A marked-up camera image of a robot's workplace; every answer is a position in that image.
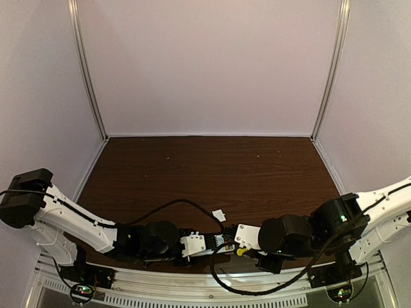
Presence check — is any white battery cover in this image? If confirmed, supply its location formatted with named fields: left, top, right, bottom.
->
left=212, top=209, right=226, bottom=222

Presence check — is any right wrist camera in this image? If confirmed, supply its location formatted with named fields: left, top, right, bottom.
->
left=234, top=224, right=261, bottom=250

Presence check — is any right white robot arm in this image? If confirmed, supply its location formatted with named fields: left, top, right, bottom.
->
left=223, top=178, right=410, bottom=274

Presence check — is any yellow handled screwdriver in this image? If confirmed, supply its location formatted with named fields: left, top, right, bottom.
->
left=236, top=248, right=249, bottom=257

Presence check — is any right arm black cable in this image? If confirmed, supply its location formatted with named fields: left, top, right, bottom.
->
left=211, top=192, right=411, bottom=295

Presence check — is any right aluminium frame post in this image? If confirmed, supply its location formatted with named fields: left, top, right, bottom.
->
left=311, top=0, right=351, bottom=142

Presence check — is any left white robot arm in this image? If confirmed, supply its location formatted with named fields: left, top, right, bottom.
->
left=1, top=168, right=206, bottom=266

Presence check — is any white remote control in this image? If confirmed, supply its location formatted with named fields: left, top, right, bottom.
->
left=190, top=235, right=234, bottom=257

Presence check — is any left aluminium frame post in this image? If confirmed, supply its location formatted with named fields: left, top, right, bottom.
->
left=67, top=0, right=109, bottom=142

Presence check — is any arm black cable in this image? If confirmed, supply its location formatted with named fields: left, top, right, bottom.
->
left=211, top=192, right=411, bottom=295
left=0, top=189, right=225, bottom=238

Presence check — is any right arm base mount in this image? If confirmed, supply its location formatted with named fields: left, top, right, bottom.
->
left=308, top=253, right=362, bottom=304

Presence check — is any front aluminium rail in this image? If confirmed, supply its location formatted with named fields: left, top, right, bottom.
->
left=24, top=253, right=399, bottom=307

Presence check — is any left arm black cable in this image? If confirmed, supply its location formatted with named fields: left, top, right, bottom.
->
left=0, top=189, right=225, bottom=238

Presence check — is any aluminium frame post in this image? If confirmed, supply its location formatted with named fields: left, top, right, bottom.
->
left=311, top=0, right=351, bottom=142
left=67, top=0, right=109, bottom=142

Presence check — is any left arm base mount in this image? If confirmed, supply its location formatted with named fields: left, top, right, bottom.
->
left=56, top=263, right=115, bottom=306

